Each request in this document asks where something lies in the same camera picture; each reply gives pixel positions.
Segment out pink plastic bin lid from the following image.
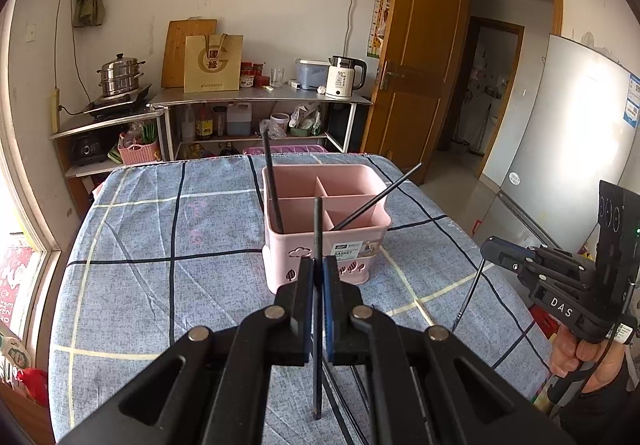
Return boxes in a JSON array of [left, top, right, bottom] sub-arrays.
[[242, 143, 328, 156]]

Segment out dark sauce bottle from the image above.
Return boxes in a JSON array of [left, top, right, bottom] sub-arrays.
[[196, 105, 213, 140]]

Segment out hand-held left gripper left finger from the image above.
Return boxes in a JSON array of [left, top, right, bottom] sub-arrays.
[[60, 256, 316, 445]]

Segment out tan paper gift bag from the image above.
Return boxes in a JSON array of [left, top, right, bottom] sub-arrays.
[[183, 34, 244, 94]]

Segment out person's right hand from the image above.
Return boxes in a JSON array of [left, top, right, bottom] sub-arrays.
[[550, 324, 628, 395]]

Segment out white electric kettle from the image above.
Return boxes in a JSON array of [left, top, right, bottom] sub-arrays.
[[326, 56, 368, 100]]

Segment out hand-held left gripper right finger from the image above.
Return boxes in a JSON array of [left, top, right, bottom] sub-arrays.
[[322, 256, 576, 445]]

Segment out clear plastic bottle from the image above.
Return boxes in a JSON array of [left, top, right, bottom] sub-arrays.
[[181, 106, 197, 143]]

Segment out metal kitchen shelf table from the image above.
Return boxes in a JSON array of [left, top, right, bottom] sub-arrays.
[[149, 87, 373, 160]]

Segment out white green bottle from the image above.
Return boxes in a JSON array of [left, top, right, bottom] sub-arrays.
[[0, 325, 32, 372]]

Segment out induction cooker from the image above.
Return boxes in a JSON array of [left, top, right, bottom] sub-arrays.
[[82, 84, 153, 118]]

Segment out low grey side shelf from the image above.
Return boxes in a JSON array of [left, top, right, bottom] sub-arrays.
[[49, 107, 168, 180]]

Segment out giraffe height chart poster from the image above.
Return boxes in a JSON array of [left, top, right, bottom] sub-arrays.
[[366, 0, 393, 60]]

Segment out beige power strip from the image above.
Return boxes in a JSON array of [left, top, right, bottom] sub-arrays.
[[50, 87, 62, 136]]

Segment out metal door handle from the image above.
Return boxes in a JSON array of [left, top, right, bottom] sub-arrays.
[[378, 62, 405, 90]]

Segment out wooden door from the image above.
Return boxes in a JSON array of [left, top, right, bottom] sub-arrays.
[[361, 0, 472, 186]]

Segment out translucent plastic jerrycan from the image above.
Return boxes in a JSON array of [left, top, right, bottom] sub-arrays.
[[226, 103, 253, 136]]

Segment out blue checked tablecloth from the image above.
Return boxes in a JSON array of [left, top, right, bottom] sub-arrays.
[[47, 152, 553, 445]]

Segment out black kitchen appliance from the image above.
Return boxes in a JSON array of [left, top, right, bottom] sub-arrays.
[[70, 132, 108, 166]]

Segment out crumpled plastic bags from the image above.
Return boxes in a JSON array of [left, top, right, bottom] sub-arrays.
[[289, 104, 325, 138]]

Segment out clear plastic storage box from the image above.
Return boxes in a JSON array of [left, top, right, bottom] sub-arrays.
[[294, 58, 332, 90]]

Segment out wooden cutting board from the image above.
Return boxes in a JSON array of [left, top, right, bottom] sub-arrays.
[[161, 19, 218, 88]]

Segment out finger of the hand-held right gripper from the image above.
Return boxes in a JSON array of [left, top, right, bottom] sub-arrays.
[[491, 236, 597, 277], [480, 242, 597, 294]]

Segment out pink plastic utensil basket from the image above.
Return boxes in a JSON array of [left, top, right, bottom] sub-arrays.
[[262, 164, 392, 295]]

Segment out silver refrigerator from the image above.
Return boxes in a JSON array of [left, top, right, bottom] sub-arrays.
[[470, 34, 640, 256]]

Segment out stainless steel steamer pot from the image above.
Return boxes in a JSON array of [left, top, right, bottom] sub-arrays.
[[96, 53, 146, 98]]

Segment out pink woven plastic basket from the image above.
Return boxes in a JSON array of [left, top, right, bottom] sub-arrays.
[[117, 135, 161, 166]]

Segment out black power cable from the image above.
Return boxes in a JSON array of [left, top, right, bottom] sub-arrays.
[[52, 0, 96, 118]]

